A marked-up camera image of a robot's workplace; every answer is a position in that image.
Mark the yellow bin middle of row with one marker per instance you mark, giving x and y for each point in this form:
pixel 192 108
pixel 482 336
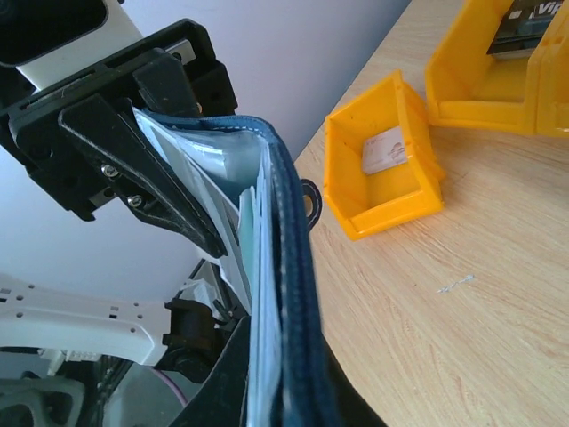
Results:
pixel 552 102

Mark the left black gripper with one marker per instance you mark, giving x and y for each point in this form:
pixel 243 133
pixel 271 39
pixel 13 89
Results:
pixel 79 141

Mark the yellow bin leftmost of row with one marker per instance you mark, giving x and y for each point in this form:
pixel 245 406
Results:
pixel 467 88

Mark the teal card in holder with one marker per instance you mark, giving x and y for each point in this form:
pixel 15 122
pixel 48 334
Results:
pixel 249 235

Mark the black cards stack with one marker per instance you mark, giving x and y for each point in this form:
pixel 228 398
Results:
pixel 522 28

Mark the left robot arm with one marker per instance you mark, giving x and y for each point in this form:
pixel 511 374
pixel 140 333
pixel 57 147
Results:
pixel 177 335

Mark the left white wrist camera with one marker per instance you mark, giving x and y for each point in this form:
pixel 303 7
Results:
pixel 43 42

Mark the white pink cards stack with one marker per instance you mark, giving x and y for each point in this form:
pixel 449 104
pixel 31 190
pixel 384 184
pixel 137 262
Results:
pixel 384 151

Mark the separate yellow bin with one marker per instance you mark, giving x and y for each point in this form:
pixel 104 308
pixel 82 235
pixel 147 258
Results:
pixel 366 204

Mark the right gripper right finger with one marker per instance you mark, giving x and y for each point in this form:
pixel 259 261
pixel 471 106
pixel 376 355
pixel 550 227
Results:
pixel 354 410

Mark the yellow bin of row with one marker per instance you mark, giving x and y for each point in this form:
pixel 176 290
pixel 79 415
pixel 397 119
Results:
pixel 467 88
pixel 552 102

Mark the blue leather card holder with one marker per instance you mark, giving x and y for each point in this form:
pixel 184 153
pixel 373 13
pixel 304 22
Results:
pixel 217 158

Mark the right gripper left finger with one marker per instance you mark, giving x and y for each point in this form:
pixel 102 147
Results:
pixel 221 401

